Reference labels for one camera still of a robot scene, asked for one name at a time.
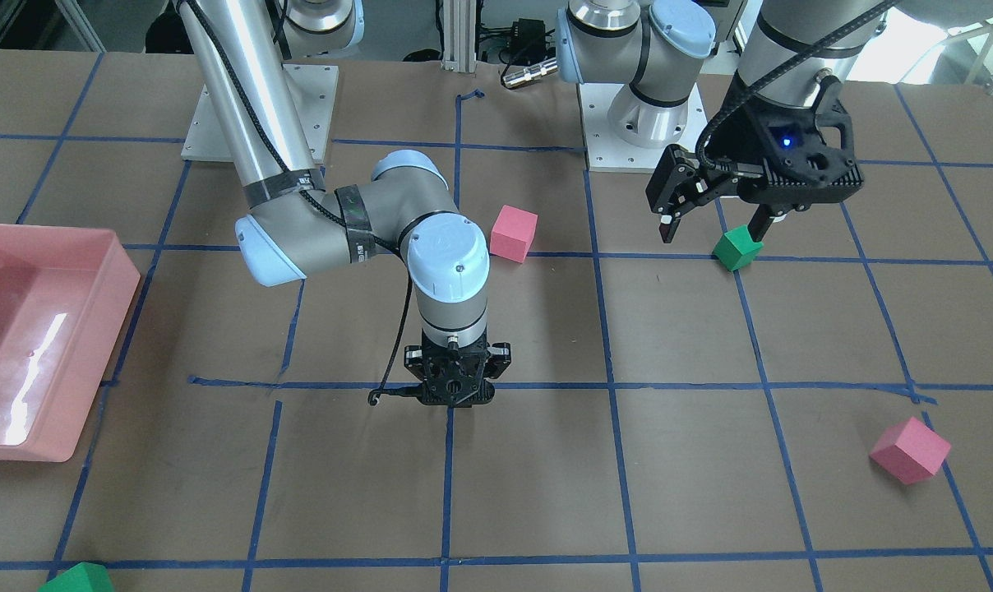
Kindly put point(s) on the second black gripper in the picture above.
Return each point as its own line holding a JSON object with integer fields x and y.
{"x": 752, "y": 137}

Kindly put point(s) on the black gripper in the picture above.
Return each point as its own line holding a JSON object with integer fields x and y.
{"x": 415, "y": 360}

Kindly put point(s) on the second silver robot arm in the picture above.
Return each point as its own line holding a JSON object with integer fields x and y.
{"x": 658, "y": 50}

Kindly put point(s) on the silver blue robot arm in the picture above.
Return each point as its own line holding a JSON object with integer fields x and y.
{"x": 296, "y": 227}

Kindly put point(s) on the pink foam cube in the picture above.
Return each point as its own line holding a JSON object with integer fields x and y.
{"x": 910, "y": 451}
{"x": 513, "y": 233}

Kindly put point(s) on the pink foam cube far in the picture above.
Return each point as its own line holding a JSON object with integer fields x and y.
{"x": 910, "y": 451}

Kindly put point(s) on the pink plastic bin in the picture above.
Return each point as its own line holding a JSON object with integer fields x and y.
{"x": 64, "y": 296}

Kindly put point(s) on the green foam cube near bin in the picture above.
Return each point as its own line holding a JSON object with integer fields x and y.
{"x": 83, "y": 577}

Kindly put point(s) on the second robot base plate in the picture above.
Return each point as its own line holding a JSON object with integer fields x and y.
{"x": 625, "y": 135}

